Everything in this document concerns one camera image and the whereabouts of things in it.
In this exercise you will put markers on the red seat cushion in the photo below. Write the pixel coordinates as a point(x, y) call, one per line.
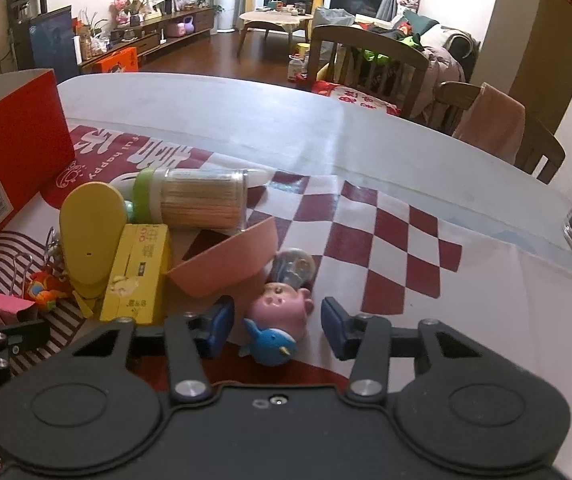
point(356, 95)

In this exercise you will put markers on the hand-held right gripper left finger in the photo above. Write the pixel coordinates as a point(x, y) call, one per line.
point(218, 327)

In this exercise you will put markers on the small yellow box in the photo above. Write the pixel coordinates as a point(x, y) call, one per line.
point(135, 280)

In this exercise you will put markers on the pink heart-shaped bowl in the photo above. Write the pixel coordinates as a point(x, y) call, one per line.
point(225, 260)

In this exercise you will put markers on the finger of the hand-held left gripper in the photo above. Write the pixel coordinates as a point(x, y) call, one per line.
point(25, 332)

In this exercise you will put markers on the grey plastic bag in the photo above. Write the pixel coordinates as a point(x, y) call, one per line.
point(333, 16)

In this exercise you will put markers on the white pen with green label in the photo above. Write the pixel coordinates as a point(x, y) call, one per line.
point(258, 179)

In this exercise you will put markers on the orange gift box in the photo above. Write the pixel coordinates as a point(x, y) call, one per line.
point(115, 62)

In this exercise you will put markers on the pink pig toy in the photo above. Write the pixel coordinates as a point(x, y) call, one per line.
point(281, 310)

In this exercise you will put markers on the wooden coffee table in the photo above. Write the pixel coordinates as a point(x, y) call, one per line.
point(271, 19)

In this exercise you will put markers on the pink binder clip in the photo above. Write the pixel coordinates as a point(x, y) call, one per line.
point(5, 307)

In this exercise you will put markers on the yellow oval plastic piece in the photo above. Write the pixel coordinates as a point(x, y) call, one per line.
point(90, 230)

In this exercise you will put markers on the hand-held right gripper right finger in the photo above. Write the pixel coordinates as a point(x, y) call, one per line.
point(335, 330)

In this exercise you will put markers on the plastic bottle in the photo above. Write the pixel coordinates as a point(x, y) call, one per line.
point(297, 67)

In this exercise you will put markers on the blue whale toy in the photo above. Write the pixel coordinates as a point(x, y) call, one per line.
point(271, 345)

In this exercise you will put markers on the yellow stool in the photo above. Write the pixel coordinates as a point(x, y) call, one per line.
point(302, 49)

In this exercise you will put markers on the pink flowers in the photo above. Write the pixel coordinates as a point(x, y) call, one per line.
point(121, 7)

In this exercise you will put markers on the pink towel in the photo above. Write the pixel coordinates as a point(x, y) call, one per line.
point(491, 120)

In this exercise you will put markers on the toothpick jar with green lid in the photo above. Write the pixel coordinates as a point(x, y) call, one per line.
point(200, 202)

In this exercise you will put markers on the dark blue cabinet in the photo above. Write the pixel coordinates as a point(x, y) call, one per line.
point(53, 45)

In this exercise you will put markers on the plush toy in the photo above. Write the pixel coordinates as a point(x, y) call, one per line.
point(410, 2)

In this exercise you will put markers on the red cardboard box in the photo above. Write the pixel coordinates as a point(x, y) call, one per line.
point(20, 150)

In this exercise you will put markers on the pink coat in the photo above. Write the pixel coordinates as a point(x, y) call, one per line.
point(441, 70)

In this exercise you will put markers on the sofa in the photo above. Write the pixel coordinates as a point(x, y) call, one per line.
point(418, 22)

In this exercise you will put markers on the purple toy bag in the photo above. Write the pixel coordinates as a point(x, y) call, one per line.
point(184, 27)

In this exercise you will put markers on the wooden chair with slats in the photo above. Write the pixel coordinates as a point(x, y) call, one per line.
point(366, 35)

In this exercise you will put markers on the black water dispenser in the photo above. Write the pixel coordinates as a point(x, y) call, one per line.
point(20, 0)

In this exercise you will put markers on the red and white printed mat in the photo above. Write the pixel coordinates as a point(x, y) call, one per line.
point(396, 270)

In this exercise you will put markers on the white round lid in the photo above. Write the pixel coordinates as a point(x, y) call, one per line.
point(293, 267)

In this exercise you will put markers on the yellow-green plastic stick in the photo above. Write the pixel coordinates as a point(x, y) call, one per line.
point(85, 306)

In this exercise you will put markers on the green garment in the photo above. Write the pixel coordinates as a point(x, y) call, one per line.
point(406, 40)

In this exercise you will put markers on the wooden media cabinet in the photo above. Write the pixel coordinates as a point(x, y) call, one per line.
point(150, 40)

